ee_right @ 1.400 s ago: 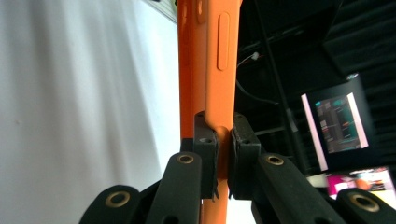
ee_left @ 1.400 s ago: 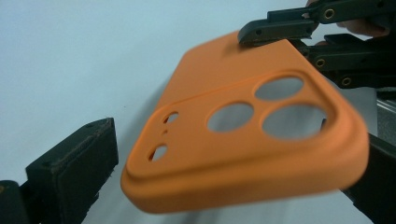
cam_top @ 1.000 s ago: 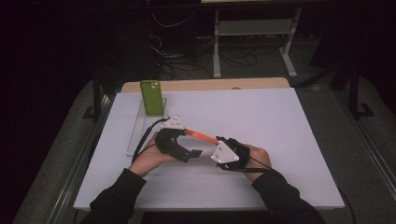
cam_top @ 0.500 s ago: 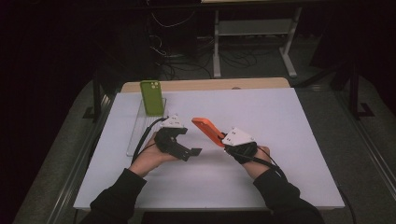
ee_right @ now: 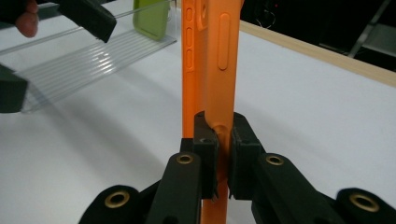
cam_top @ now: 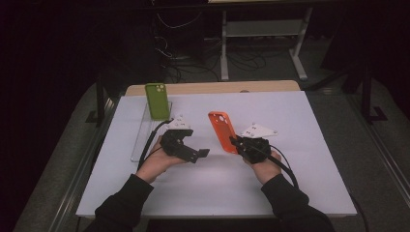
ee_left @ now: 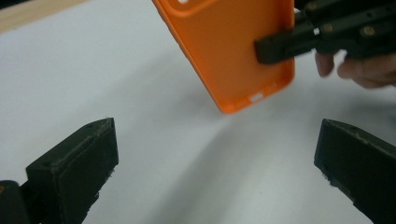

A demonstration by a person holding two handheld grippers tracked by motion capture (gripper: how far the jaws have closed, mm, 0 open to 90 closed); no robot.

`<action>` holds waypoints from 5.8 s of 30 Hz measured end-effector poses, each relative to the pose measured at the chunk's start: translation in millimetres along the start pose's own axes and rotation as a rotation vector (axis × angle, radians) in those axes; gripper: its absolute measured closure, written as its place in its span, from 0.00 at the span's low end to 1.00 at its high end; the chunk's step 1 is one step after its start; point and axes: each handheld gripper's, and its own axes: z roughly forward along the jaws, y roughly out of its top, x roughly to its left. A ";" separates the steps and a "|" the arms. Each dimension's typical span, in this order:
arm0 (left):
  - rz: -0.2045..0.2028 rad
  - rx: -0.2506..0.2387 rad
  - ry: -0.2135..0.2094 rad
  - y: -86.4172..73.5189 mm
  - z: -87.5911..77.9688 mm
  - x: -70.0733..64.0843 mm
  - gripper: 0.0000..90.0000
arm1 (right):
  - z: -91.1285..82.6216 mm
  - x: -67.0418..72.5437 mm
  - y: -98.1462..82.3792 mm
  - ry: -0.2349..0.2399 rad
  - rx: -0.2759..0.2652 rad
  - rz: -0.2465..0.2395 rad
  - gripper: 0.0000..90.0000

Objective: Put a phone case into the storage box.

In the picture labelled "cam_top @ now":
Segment person's right hand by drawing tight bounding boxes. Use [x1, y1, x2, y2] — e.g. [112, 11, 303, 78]
[248, 150, 283, 186]

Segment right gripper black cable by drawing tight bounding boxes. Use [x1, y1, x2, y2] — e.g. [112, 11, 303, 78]
[270, 144, 370, 232]

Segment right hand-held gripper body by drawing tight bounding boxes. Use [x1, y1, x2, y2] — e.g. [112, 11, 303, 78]
[236, 123, 279, 165]

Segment orange phone case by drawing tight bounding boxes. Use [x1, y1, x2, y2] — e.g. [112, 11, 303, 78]
[207, 110, 240, 155]

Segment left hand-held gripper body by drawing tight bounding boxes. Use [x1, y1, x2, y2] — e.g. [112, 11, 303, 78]
[160, 114, 199, 164]

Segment clear plastic rack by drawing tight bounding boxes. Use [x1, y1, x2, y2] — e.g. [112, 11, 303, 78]
[130, 101, 174, 163]

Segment tangle of black floor cables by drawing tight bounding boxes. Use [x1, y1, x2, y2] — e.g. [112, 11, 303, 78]
[151, 11, 223, 83]

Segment black metal stand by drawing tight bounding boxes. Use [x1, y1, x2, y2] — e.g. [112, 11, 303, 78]
[360, 59, 389, 126]
[84, 72, 111, 128]

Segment grey metal rail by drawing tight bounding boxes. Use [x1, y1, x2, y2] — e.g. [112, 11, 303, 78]
[347, 95, 410, 207]
[47, 96, 121, 232]

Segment white metal desk frame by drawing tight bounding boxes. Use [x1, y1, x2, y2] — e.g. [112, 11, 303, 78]
[220, 7, 314, 82]

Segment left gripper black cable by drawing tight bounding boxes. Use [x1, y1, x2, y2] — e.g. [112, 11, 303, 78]
[137, 118, 175, 171]

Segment person's left hand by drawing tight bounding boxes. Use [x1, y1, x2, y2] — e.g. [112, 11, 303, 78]
[134, 136, 189, 185]

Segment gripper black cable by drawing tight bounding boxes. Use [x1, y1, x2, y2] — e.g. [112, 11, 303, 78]
[137, 118, 175, 171]
[270, 144, 370, 232]

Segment green phone case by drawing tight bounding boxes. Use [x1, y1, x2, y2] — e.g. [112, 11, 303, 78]
[144, 82, 171, 122]

